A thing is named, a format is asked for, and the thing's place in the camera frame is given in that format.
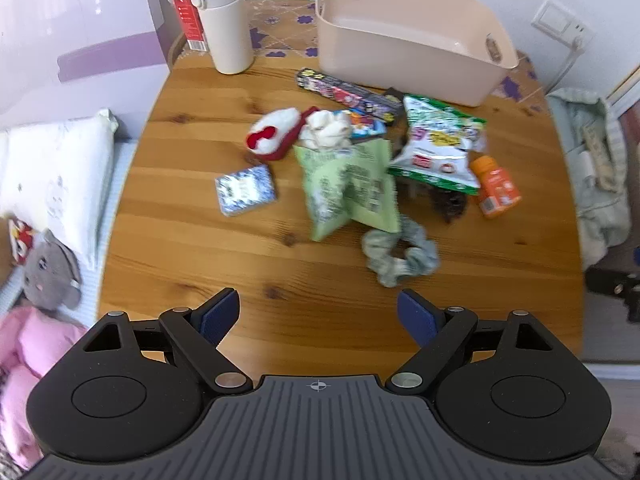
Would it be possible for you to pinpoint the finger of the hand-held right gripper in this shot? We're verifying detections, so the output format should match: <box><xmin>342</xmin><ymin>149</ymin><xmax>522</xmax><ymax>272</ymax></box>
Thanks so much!
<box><xmin>585</xmin><ymin>266</ymin><xmax>640</xmax><ymax>323</ymax></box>

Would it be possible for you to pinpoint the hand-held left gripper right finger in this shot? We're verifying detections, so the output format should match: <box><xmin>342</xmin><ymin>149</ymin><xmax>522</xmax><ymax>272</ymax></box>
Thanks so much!
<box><xmin>387</xmin><ymin>287</ymin><xmax>558</xmax><ymax>396</ymax></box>

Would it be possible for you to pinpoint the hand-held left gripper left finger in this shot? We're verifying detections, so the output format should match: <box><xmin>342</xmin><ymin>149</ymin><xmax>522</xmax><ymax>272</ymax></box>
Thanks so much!
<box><xmin>75</xmin><ymin>287</ymin><xmax>253</xmax><ymax>396</ymax></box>

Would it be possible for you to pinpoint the beige hair claw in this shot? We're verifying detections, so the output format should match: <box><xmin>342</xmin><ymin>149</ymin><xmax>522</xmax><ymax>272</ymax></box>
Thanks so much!
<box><xmin>429</xmin><ymin>187</ymin><xmax>470</xmax><ymax>224</ymax></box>

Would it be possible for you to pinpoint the light green snack packet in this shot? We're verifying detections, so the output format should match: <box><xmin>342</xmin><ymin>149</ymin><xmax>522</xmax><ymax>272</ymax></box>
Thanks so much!
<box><xmin>294</xmin><ymin>137</ymin><xmax>402</xmax><ymax>242</ymax></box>

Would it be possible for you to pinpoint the white green snack packet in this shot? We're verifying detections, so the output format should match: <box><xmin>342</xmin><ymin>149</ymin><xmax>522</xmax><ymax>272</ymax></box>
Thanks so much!
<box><xmin>387</xmin><ymin>94</ymin><xmax>488</xmax><ymax>196</ymax></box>

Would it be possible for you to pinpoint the small colourful box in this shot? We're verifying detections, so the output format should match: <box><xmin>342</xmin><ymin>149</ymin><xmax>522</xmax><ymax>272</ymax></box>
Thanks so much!
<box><xmin>347</xmin><ymin>110</ymin><xmax>388</xmax><ymax>141</ymax></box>

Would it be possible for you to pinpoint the white cloth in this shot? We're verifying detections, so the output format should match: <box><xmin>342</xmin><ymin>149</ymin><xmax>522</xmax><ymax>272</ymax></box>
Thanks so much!
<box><xmin>299</xmin><ymin>109</ymin><xmax>353</xmax><ymax>153</ymax></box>

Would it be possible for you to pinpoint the beige plastic container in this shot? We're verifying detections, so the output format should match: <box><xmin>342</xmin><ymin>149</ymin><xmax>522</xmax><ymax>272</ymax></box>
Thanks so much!
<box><xmin>314</xmin><ymin>0</ymin><xmax>521</xmax><ymax>107</ymax></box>

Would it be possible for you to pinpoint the green scrunchie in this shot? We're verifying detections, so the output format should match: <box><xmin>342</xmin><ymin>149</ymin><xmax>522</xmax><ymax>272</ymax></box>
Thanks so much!
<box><xmin>361</xmin><ymin>215</ymin><xmax>441</xmax><ymax>288</ymax></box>

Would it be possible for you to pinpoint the pale green cloth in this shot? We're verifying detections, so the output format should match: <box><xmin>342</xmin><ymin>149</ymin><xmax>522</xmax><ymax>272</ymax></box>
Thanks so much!
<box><xmin>545</xmin><ymin>87</ymin><xmax>633</xmax><ymax>271</ymax></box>

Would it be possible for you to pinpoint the blue white tissue packet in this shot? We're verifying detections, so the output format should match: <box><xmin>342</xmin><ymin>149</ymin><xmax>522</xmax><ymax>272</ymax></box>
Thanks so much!
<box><xmin>215</xmin><ymin>164</ymin><xmax>278</xmax><ymax>217</ymax></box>

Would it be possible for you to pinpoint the orange bottle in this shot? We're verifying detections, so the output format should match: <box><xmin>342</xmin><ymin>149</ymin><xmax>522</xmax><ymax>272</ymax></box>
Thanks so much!
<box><xmin>469</xmin><ymin>155</ymin><xmax>523</xmax><ymax>218</ymax></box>

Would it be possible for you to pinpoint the grey plush toy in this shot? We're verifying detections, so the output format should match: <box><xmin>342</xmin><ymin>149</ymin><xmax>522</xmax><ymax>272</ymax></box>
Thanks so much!
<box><xmin>22</xmin><ymin>229</ymin><xmax>83</xmax><ymax>311</ymax></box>

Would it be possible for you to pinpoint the red white plush pouch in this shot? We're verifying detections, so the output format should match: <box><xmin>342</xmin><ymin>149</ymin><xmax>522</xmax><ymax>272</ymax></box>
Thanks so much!
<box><xmin>244</xmin><ymin>106</ymin><xmax>321</xmax><ymax>162</ymax></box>

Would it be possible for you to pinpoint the pink plush toy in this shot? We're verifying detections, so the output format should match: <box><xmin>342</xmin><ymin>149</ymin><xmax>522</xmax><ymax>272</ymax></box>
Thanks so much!
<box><xmin>0</xmin><ymin>305</ymin><xmax>88</xmax><ymax>471</ymax></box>

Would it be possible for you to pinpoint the red white toy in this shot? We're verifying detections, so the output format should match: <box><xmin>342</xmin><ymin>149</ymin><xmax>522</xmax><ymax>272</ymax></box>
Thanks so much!
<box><xmin>7</xmin><ymin>217</ymin><xmax>36</xmax><ymax>263</ymax></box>

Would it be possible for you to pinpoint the white pillow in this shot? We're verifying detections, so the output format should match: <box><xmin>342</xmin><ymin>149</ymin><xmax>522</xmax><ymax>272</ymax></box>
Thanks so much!
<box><xmin>0</xmin><ymin>108</ymin><xmax>120</xmax><ymax>271</ymax></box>

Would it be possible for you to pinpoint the small black box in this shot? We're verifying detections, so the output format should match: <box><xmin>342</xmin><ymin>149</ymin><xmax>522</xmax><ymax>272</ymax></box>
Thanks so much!
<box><xmin>382</xmin><ymin>86</ymin><xmax>407</xmax><ymax>111</ymax></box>

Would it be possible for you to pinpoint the long dark printed box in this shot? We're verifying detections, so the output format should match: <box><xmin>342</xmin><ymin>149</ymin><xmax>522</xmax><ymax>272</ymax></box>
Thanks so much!
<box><xmin>296</xmin><ymin>67</ymin><xmax>405</xmax><ymax>126</ymax></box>

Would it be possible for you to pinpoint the white thermos bottle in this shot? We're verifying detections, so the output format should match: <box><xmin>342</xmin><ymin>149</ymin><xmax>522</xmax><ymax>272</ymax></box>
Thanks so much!
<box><xmin>191</xmin><ymin>0</ymin><xmax>255</xmax><ymax>75</ymax></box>

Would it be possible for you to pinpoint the red carton box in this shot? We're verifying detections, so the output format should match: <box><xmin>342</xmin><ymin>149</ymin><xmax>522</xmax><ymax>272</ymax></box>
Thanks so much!
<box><xmin>171</xmin><ymin>0</ymin><xmax>210</xmax><ymax>53</ymax></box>

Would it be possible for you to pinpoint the white purple cabinet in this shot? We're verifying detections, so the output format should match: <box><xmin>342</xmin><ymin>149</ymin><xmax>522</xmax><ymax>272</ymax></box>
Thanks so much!
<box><xmin>0</xmin><ymin>0</ymin><xmax>171</xmax><ymax>116</ymax></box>

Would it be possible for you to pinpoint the white cable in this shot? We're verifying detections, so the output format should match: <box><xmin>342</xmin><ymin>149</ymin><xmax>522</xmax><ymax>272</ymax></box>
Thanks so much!
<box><xmin>545</xmin><ymin>42</ymin><xmax>583</xmax><ymax>96</ymax></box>

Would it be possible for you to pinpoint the white wall socket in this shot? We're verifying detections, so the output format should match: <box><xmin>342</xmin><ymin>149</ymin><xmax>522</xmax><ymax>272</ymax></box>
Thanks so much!
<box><xmin>531</xmin><ymin>0</ymin><xmax>596</xmax><ymax>51</ymax></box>

